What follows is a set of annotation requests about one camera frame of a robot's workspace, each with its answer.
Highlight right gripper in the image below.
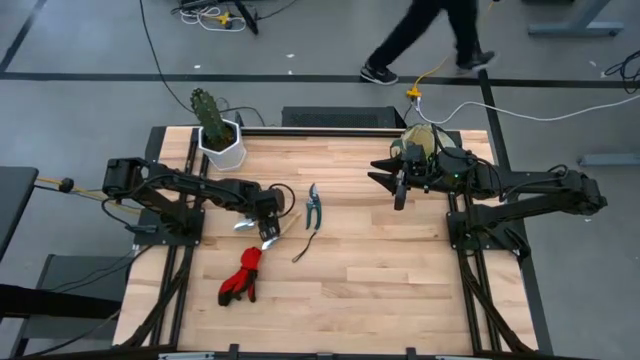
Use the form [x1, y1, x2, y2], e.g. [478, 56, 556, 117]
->
[367, 143, 437, 212]

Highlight green-handled pruning shears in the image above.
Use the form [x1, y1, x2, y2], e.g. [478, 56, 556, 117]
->
[291, 182, 324, 264]

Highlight red black gardening glove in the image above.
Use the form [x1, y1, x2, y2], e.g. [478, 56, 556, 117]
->
[217, 246, 264, 308]

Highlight beige green gardening bag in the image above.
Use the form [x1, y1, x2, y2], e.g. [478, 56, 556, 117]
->
[389, 123, 459, 171]

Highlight black ventilated computer case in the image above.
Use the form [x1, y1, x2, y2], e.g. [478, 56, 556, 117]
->
[281, 105, 407, 130]

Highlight white plant pot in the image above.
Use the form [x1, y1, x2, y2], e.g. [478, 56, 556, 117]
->
[197, 118, 248, 173]

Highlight person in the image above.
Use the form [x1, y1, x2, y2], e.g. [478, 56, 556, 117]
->
[359, 0, 499, 86]

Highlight black low bench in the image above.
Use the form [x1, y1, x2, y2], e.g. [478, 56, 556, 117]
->
[0, 253, 137, 359]

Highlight black tripod leg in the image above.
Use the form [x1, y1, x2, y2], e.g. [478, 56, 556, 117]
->
[232, 0, 261, 36]

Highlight grey desk foot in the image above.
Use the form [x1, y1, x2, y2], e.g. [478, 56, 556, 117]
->
[527, 0, 626, 38]
[577, 153, 640, 168]

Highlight black side table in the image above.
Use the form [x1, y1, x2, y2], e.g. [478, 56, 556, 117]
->
[0, 166, 40, 261]

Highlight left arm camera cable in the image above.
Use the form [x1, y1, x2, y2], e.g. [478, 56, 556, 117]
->
[268, 182, 297, 220]

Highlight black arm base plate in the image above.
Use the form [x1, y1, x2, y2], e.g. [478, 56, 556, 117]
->
[132, 207, 206, 247]
[446, 207, 527, 251]

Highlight yellow extension cable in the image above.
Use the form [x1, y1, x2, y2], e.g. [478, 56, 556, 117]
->
[405, 53, 451, 100]

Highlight black cable loop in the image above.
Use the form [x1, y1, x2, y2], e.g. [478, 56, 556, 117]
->
[222, 105, 267, 127]

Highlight white floor cable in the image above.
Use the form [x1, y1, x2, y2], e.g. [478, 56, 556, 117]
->
[413, 93, 640, 125]

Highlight yellow cord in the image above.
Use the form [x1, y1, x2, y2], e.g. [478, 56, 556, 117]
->
[35, 175, 142, 216]

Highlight white yellow cable bundle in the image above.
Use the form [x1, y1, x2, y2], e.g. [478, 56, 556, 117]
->
[178, 3, 250, 34]

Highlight black floor cable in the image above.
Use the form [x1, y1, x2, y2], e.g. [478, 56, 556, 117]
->
[138, 0, 196, 115]

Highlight black cable coil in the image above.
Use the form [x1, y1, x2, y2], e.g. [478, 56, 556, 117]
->
[602, 48, 640, 95]

